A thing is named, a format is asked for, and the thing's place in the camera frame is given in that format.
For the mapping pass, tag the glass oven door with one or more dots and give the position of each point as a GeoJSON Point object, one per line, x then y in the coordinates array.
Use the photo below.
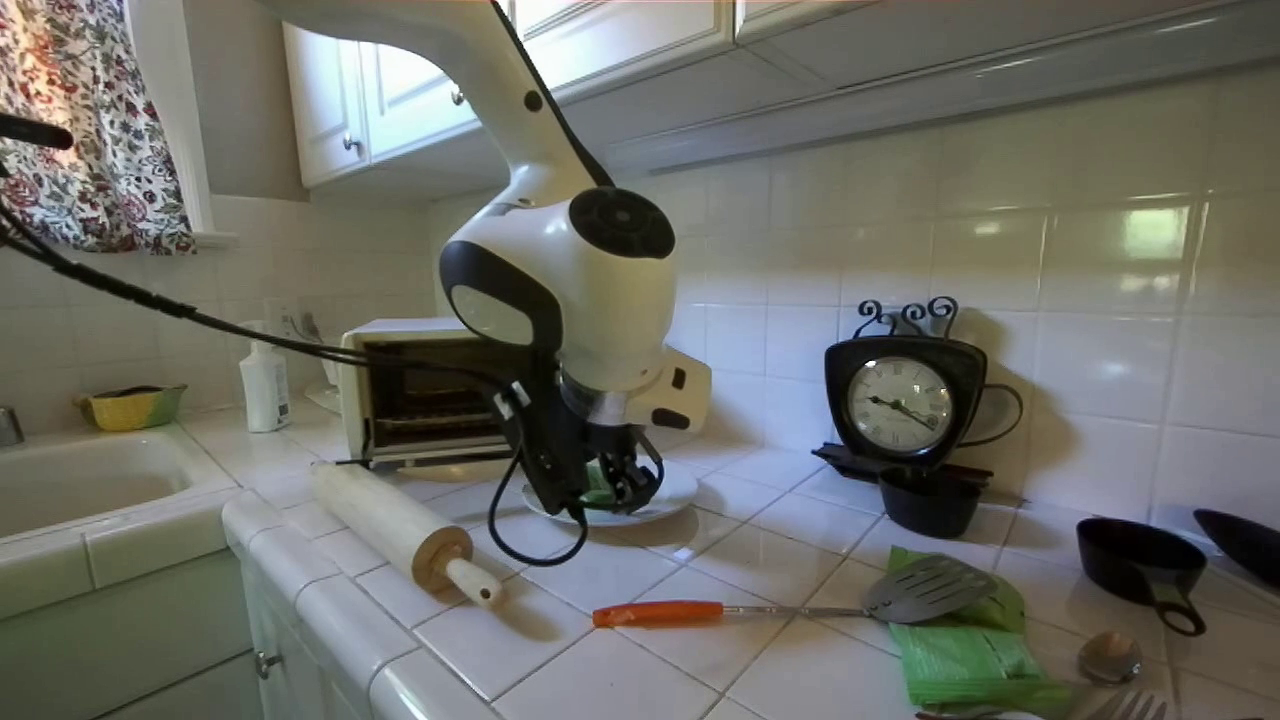
{"type": "Point", "coordinates": [426, 463]}

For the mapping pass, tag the black shallow pan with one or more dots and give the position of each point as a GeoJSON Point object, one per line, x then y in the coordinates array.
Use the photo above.
{"type": "Point", "coordinates": [1244, 540]}

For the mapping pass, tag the white soap bottle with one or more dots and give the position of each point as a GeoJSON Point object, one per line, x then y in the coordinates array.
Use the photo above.
{"type": "Point", "coordinates": [265, 386]}

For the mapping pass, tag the white kitchen sink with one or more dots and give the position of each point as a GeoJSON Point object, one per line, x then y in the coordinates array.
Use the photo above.
{"type": "Point", "coordinates": [92, 492]}

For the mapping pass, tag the white mini oven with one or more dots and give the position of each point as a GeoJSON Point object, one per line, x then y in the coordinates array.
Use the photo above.
{"type": "Point", "coordinates": [401, 386]}

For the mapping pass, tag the black ornate table clock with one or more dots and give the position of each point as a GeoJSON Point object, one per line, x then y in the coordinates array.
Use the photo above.
{"type": "Point", "coordinates": [905, 401]}

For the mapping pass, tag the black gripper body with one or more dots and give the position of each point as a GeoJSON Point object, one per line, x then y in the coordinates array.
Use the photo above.
{"type": "Point", "coordinates": [617, 441]}

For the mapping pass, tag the yellow sponge dish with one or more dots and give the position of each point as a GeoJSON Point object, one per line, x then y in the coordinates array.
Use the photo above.
{"type": "Point", "coordinates": [129, 407]}

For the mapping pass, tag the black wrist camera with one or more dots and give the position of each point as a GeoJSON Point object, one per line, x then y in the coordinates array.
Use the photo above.
{"type": "Point", "coordinates": [544, 445]}

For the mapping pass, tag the black pole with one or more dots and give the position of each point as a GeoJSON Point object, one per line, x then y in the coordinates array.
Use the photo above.
{"type": "Point", "coordinates": [34, 128]}

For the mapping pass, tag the floral curtain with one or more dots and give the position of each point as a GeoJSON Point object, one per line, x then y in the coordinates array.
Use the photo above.
{"type": "Point", "coordinates": [83, 120]}

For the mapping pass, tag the wooden rolling pin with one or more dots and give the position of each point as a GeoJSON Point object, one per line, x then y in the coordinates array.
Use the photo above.
{"type": "Point", "coordinates": [385, 521]}

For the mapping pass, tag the brass cabinet knob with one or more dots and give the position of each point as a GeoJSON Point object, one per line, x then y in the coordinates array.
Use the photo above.
{"type": "Point", "coordinates": [353, 144]}

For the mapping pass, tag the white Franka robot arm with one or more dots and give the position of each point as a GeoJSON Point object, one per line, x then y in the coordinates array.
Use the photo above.
{"type": "Point", "coordinates": [586, 293]}

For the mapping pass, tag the white upper cabinets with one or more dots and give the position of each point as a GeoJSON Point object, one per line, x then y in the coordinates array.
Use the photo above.
{"type": "Point", "coordinates": [932, 55]}

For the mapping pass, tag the small black cup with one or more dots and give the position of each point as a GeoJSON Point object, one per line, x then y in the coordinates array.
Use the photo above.
{"type": "Point", "coordinates": [932, 504]}

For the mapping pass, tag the white lower cabinet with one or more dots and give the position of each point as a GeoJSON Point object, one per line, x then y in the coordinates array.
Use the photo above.
{"type": "Point", "coordinates": [132, 642]}

